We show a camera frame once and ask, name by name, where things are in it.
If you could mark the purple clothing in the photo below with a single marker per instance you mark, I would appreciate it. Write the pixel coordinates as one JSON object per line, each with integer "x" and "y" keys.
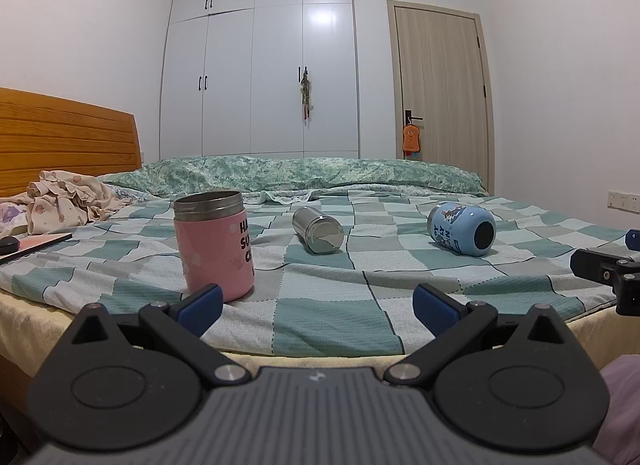
{"x": 622, "y": 410}

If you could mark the small black object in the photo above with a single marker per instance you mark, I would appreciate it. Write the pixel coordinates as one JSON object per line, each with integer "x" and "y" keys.
{"x": 7, "y": 245}

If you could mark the white wardrobe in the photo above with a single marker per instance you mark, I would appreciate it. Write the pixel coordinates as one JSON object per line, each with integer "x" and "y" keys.
{"x": 260, "y": 70}

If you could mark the green hanging ornament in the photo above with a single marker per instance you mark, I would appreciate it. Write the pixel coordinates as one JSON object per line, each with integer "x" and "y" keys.
{"x": 305, "y": 92}

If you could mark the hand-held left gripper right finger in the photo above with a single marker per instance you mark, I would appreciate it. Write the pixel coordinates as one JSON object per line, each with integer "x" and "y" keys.
{"x": 434, "y": 306}

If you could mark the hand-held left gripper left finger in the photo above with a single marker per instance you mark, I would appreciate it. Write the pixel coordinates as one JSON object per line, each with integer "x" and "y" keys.
{"x": 202, "y": 304}

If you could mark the pink book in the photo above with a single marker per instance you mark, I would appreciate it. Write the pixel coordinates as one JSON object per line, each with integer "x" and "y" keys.
{"x": 37, "y": 244}

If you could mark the pink steel cup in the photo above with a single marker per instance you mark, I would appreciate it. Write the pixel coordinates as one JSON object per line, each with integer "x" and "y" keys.
{"x": 212, "y": 255}

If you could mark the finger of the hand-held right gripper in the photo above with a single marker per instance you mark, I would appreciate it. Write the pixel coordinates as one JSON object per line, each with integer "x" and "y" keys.
{"x": 634, "y": 240}
{"x": 597, "y": 265}

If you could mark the purple floral cloth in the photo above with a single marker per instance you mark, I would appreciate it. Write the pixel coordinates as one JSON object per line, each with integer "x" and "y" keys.
{"x": 11, "y": 217}

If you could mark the blue printed cup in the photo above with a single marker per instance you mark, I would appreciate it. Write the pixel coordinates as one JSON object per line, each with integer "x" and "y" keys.
{"x": 457, "y": 227}

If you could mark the crumpled spotted cloth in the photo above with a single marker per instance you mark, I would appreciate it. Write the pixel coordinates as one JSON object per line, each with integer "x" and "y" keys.
{"x": 65, "y": 200}

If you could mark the wooden headboard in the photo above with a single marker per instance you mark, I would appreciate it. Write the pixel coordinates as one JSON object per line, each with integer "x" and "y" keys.
{"x": 65, "y": 145}

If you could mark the white wall socket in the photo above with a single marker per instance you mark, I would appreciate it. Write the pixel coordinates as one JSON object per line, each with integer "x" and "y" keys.
{"x": 622, "y": 200}

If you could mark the orange hanging toy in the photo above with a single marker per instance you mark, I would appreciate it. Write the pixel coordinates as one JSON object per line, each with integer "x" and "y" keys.
{"x": 411, "y": 140}

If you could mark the light wooden door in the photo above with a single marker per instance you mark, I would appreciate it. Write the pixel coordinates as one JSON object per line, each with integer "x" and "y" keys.
{"x": 440, "y": 80}

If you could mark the green checkered blanket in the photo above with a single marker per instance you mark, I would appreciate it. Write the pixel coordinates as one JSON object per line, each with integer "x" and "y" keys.
{"x": 330, "y": 290}

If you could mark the plain steel cup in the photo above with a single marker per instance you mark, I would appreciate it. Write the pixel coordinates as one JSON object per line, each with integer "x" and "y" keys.
{"x": 317, "y": 230}

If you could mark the green floral quilt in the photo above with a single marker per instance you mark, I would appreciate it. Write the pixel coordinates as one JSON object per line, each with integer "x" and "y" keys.
{"x": 280, "y": 172}

